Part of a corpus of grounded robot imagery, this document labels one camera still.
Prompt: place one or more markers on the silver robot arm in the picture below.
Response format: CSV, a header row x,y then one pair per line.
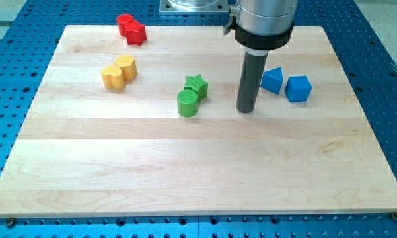
x,y
262,24

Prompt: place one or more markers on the green star block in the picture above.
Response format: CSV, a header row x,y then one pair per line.
x,y
198,85

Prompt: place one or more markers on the red star block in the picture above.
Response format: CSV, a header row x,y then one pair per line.
x,y
135,33

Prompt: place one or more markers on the green cylinder block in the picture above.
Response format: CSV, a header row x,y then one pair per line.
x,y
187,103

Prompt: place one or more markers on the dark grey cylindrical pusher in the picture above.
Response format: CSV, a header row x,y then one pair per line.
x,y
251,76

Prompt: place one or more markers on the light wooden board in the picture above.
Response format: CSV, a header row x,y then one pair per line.
x,y
85,150

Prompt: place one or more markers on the blue triangle block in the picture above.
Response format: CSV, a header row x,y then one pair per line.
x,y
272,80

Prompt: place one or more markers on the yellow hexagon block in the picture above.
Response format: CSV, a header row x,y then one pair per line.
x,y
128,66

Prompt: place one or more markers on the yellow heart block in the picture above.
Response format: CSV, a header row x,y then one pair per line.
x,y
112,77

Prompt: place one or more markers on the blue cube block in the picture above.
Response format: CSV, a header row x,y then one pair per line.
x,y
298,88

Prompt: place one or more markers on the red cylinder block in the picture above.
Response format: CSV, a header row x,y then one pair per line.
x,y
122,20

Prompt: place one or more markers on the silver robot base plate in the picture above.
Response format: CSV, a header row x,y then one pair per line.
x,y
193,6

